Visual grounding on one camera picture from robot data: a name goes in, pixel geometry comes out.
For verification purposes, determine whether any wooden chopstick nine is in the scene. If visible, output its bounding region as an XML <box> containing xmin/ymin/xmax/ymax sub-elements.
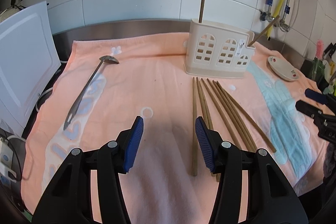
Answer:
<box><xmin>221</xmin><ymin>88</ymin><xmax>277</xmax><ymax>153</ymax></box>

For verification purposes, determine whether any wooden chopstick two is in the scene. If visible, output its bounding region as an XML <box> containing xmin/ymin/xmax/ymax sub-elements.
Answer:
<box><xmin>247</xmin><ymin>15</ymin><xmax>280</xmax><ymax>47</ymax></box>

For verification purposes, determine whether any wooden chopstick one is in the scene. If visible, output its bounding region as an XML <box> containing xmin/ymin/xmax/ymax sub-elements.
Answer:
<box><xmin>198</xmin><ymin>0</ymin><xmax>205</xmax><ymax>23</ymax></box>

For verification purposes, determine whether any wooden chopstick eight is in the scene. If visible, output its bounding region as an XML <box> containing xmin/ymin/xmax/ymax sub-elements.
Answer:
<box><xmin>213</xmin><ymin>81</ymin><xmax>257</xmax><ymax>152</ymax></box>

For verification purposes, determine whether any white ceramic dish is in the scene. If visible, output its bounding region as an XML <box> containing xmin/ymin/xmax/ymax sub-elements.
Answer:
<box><xmin>267</xmin><ymin>56</ymin><xmax>299</xmax><ymax>82</ymax></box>

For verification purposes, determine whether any wooden chopstick six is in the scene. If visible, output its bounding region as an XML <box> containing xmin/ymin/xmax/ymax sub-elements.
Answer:
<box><xmin>202</xmin><ymin>79</ymin><xmax>241</xmax><ymax>149</ymax></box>

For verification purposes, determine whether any pink bottle brush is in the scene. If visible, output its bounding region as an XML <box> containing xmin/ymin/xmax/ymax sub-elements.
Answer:
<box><xmin>315</xmin><ymin>39</ymin><xmax>324</xmax><ymax>60</ymax></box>

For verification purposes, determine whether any wooden chopstick five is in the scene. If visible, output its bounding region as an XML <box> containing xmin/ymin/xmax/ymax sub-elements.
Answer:
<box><xmin>200</xmin><ymin>84</ymin><xmax>214</xmax><ymax>130</ymax></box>

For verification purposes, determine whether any metal ladle spoon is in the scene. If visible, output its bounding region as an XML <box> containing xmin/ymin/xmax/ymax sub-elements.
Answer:
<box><xmin>63</xmin><ymin>55</ymin><xmax>120</xmax><ymax>130</ymax></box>

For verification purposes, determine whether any wooden chopstick seven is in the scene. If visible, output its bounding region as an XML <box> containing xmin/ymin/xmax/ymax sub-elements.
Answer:
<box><xmin>212</xmin><ymin>81</ymin><xmax>252</xmax><ymax>152</ymax></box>

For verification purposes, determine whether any wooden chopstick four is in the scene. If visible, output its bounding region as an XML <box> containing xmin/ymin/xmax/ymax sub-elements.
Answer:
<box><xmin>196</xmin><ymin>78</ymin><xmax>209</xmax><ymax>128</ymax></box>

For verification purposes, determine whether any pink whale towel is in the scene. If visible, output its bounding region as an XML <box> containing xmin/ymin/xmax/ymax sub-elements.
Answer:
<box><xmin>21</xmin><ymin>33</ymin><xmax>327</xmax><ymax>223</ymax></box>

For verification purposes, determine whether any cream plastic utensil holder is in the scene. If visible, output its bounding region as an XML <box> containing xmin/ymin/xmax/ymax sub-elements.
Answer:
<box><xmin>185</xmin><ymin>19</ymin><xmax>255</xmax><ymax>79</ymax></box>

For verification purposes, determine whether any white microwave oven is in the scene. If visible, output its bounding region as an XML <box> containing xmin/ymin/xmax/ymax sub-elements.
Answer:
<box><xmin>0</xmin><ymin>1</ymin><xmax>60</xmax><ymax>136</ymax></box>

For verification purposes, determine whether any braided metal hose right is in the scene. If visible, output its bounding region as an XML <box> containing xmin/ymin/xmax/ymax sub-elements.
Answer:
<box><xmin>279</xmin><ymin>0</ymin><xmax>301</xmax><ymax>32</ymax></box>

